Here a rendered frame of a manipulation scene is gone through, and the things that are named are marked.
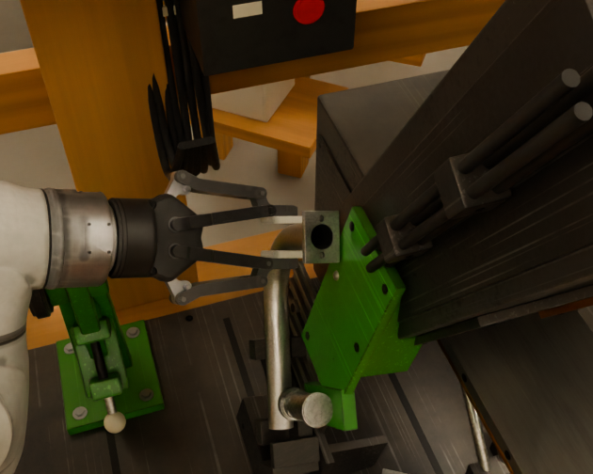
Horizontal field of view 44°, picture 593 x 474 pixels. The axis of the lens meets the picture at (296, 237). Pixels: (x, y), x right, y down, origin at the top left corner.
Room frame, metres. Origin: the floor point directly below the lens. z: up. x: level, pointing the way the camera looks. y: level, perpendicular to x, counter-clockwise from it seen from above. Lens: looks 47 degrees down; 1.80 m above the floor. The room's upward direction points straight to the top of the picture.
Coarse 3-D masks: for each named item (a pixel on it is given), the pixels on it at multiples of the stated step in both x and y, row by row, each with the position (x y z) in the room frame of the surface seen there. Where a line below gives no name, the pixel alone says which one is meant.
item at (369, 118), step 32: (320, 96) 0.77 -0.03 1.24; (352, 96) 0.77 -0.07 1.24; (384, 96) 0.77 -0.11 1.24; (416, 96) 0.77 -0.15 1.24; (320, 128) 0.76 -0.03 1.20; (352, 128) 0.71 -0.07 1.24; (384, 128) 0.71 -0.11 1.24; (320, 160) 0.75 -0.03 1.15; (352, 160) 0.65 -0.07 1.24; (320, 192) 0.74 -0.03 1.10
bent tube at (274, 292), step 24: (312, 216) 0.54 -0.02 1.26; (336, 216) 0.55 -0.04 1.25; (288, 240) 0.56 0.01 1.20; (312, 240) 0.56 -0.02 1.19; (336, 240) 0.53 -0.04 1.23; (264, 288) 0.57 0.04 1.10; (264, 312) 0.55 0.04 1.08; (288, 312) 0.55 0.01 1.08; (288, 336) 0.52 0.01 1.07; (288, 360) 0.50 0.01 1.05; (288, 384) 0.48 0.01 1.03
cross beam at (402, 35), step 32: (384, 0) 0.95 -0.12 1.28; (416, 0) 0.95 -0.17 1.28; (448, 0) 0.96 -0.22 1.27; (480, 0) 0.97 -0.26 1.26; (384, 32) 0.93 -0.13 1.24; (416, 32) 0.94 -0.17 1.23; (448, 32) 0.96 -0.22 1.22; (0, 64) 0.79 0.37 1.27; (32, 64) 0.79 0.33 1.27; (288, 64) 0.88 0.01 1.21; (320, 64) 0.90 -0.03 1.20; (352, 64) 0.91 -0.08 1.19; (0, 96) 0.77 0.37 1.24; (32, 96) 0.78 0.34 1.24; (0, 128) 0.76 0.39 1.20; (32, 128) 0.77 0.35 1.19
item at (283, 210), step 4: (252, 200) 0.55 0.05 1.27; (256, 200) 0.54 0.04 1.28; (260, 200) 0.54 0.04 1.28; (264, 200) 0.54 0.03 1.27; (252, 204) 0.55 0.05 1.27; (256, 204) 0.54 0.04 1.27; (260, 204) 0.54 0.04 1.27; (264, 204) 0.54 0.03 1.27; (268, 204) 0.54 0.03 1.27; (276, 208) 0.54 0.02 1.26; (280, 208) 0.55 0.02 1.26; (284, 208) 0.55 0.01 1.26; (288, 208) 0.55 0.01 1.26; (292, 208) 0.55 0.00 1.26; (296, 208) 0.55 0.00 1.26; (280, 212) 0.54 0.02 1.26; (284, 212) 0.54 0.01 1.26; (288, 212) 0.55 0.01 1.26; (292, 212) 0.55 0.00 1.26; (296, 212) 0.55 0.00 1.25; (268, 216) 0.54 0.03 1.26
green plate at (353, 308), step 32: (352, 224) 0.52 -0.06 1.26; (352, 256) 0.50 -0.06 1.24; (320, 288) 0.53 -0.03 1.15; (352, 288) 0.48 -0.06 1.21; (384, 288) 0.44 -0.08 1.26; (320, 320) 0.50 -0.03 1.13; (352, 320) 0.46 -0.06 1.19; (384, 320) 0.43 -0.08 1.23; (320, 352) 0.48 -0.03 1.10; (352, 352) 0.44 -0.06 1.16; (384, 352) 0.44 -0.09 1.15; (416, 352) 0.45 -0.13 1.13; (352, 384) 0.42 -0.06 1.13
